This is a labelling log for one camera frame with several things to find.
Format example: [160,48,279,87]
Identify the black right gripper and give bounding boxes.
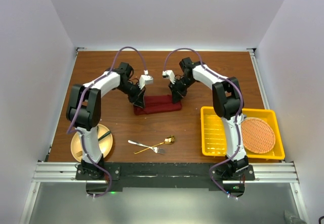
[169,76,197,103]

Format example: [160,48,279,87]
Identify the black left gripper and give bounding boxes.
[115,81,146,108]

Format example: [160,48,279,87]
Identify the dark red cloth napkin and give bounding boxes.
[133,95,182,116]

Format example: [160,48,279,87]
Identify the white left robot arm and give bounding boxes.
[66,62,153,179]

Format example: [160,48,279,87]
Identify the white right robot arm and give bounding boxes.
[163,57,249,180]

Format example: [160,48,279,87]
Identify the gold spoon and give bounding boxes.
[134,135,176,155]

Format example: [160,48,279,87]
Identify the cream round plate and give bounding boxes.
[70,124,113,162]

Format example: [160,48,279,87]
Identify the silver fork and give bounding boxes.
[128,140,166,154]

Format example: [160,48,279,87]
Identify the yellow plastic tray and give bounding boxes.
[200,106,286,160]

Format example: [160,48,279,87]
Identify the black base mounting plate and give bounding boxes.
[75,162,256,197]

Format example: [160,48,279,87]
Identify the orange woven round mat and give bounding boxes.
[241,118,275,154]

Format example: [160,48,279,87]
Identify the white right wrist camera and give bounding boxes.
[162,70,176,84]

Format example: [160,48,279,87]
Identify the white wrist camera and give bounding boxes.
[162,70,176,84]
[139,70,154,89]

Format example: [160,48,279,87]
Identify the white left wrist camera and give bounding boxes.
[139,70,154,89]

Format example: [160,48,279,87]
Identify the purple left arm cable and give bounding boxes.
[66,46,149,201]

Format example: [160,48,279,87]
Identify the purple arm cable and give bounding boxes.
[163,48,245,200]
[66,46,149,201]

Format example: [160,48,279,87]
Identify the aluminium right side rail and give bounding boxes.
[247,48,270,109]

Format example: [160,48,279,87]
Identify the aluminium rail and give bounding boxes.
[247,48,270,109]
[32,162,299,183]

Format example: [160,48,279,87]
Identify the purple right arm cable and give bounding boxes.
[163,48,245,200]

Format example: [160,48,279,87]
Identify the aluminium front rail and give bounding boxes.
[32,162,299,183]

